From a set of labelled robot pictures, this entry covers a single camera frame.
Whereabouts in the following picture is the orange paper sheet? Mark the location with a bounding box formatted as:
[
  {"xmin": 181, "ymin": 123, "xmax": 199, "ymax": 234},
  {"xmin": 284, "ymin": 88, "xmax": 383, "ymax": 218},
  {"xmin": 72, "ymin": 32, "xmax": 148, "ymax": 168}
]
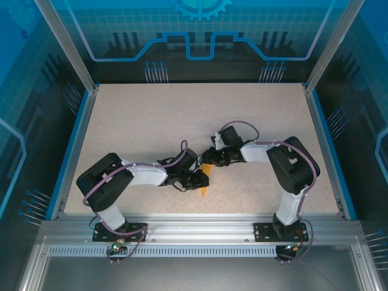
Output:
[{"xmin": 198, "ymin": 162, "xmax": 214, "ymax": 198}]

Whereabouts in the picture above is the aluminium side rail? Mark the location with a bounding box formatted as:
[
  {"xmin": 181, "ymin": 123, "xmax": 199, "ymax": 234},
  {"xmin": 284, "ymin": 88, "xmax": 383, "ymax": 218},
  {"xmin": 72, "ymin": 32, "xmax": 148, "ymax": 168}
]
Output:
[
  {"xmin": 304, "ymin": 85, "xmax": 349, "ymax": 221},
  {"xmin": 50, "ymin": 85, "xmax": 100, "ymax": 221}
]

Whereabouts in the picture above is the long aluminium mounting rail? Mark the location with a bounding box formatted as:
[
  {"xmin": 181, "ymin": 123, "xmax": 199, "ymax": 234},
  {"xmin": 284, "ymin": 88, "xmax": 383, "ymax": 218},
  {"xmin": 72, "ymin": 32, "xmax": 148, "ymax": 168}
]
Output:
[{"xmin": 41, "ymin": 213, "xmax": 363, "ymax": 245}]

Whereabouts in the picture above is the slotted metal cable duct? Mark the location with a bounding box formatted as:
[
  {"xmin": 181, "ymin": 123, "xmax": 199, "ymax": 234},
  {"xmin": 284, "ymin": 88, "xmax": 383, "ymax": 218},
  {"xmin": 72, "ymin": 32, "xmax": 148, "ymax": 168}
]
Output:
[{"xmin": 47, "ymin": 246, "xmax": 279, "ymax": 258}]

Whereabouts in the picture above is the blue printed side panel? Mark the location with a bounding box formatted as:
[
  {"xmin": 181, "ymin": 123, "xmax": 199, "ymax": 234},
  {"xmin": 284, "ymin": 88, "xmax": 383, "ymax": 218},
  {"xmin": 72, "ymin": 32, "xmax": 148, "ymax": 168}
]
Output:
[
  {"xmin": 0, "ymin": 0, "xmax": 92, "ymax": 291},
  {"xmin": 315, "ymin": 0, "xmax": 388, "ymax": 291}
]

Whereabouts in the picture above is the blue printed gear panel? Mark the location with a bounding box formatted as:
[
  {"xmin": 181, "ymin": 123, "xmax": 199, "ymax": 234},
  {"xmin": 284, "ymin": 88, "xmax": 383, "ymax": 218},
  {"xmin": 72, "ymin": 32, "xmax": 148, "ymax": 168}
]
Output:
[{"xmin": 51, "ymin": 0, "xmax": 349, "ymax": 85}]

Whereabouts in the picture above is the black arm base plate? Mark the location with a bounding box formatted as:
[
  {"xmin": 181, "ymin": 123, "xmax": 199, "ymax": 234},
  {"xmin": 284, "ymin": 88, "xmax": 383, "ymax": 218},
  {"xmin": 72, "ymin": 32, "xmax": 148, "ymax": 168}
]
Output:
[
  {"xmin": 253, "ymin": 222, "xmax": 307, "ymax": 243},
  {"xmin": 92, "ymin": 222, "xmax": 149, "ymax": 243}
]

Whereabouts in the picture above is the aluminium frame post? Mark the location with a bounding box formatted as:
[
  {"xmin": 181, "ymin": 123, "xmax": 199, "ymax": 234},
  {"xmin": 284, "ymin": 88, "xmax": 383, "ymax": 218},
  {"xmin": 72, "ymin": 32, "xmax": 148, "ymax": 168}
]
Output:
[
  {"xmin": 32, "ymin": 0, "xmax": 100, "ymax": 94},
  {"xmin": 304, "ymin": 0, "xmax": 367, "ymax": 94}
]

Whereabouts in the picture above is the grey metal tray frame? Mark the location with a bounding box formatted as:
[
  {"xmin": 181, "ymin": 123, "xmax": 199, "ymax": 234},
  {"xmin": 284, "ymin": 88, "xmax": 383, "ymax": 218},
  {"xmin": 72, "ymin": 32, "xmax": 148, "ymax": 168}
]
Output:
[{"xmin": 19, "ymin": 235, "xmax": 386, "ymax": 291}]

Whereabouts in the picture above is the blue table edge strip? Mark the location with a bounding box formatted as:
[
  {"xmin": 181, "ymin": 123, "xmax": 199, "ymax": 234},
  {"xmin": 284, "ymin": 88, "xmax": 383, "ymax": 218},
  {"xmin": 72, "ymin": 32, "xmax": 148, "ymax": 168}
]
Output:
[
  {"xmin": 311, "ymin": 90, "xmax": 361, "ymax": 221},
  {"xmin": 44, "ymin": 90, "xmax": 92, "ymax": 221}
]

